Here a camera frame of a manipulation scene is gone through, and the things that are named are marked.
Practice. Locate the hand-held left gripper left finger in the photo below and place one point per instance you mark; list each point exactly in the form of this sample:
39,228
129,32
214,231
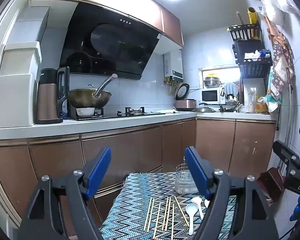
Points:
100,170

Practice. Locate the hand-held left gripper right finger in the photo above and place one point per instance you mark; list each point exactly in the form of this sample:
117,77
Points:
197,172

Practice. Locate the white ceramic spoon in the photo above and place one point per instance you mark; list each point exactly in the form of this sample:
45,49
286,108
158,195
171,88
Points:
190,215
197,202
206,203

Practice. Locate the group of bamboo chopsticks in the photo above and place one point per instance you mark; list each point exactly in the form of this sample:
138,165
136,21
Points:
166,212

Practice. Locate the person's right hand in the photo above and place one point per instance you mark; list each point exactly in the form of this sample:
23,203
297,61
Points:
298,207

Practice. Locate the zigzag woven mat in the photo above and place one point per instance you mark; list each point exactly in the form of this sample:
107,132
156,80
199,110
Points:
135,192

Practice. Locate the brown lower kitchen cabinets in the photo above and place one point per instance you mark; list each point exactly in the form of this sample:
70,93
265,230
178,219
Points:
140,150

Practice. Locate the brown kitchen cabinets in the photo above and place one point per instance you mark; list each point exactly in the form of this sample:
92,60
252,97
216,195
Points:
140,150
145,7

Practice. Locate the yellow bottle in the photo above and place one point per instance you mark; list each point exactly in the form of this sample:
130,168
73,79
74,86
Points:
261,106

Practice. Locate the teal patterned cloth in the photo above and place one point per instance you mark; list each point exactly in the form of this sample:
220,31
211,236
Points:
273,90

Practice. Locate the black gas stove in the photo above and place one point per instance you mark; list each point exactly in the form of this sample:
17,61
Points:
115,116

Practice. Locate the white bowl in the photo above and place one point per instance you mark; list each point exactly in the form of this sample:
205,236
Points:
85,111

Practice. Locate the metal pot lid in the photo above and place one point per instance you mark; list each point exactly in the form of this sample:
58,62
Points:
203,109

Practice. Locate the blue white salt bag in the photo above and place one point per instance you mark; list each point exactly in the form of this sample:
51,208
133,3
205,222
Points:
65,111

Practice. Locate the white cloth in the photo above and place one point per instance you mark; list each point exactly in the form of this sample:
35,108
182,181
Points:
167,111

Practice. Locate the brown rice cooker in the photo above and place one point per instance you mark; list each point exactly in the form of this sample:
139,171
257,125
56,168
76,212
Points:
185,103

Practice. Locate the metal wok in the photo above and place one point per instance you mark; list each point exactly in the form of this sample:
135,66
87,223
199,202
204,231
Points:
87,97

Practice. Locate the white microwave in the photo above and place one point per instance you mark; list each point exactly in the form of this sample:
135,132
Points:
210,95

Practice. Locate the brown floral apron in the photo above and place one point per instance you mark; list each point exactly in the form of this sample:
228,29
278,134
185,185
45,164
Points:
280,55

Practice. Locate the black storage rack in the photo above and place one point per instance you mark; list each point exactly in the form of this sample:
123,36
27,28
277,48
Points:
255,67

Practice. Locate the blue towel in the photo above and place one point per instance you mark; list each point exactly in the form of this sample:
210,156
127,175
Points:
230,88

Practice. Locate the brown electric kettle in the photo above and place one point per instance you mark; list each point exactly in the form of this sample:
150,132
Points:
47,97

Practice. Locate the white and blue rags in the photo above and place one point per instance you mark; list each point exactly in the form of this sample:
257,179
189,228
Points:
255,55

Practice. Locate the steel pot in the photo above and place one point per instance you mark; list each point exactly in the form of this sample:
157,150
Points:
212,82

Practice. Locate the brass gas valves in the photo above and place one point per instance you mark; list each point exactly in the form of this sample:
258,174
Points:
170,81

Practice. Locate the white water heater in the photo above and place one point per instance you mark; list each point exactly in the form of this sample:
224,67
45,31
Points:
176,65

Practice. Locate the white appliance box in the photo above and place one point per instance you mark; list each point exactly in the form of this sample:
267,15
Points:
12,100

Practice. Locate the yellow roll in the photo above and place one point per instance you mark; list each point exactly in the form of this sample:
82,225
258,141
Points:
253,17

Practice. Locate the black range hood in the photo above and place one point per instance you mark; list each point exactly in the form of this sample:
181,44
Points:
110,42

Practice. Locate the wooden stick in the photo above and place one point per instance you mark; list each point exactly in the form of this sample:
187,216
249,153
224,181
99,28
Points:
239,17

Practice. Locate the brown upper kitchen cabinets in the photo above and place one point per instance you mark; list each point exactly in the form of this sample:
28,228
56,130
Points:
145,7

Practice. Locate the grey wall pipes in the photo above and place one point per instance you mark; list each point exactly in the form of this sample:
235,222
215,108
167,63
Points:
290,105

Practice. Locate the white exhaust duct cover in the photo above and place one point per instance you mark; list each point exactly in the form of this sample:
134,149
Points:
30,22

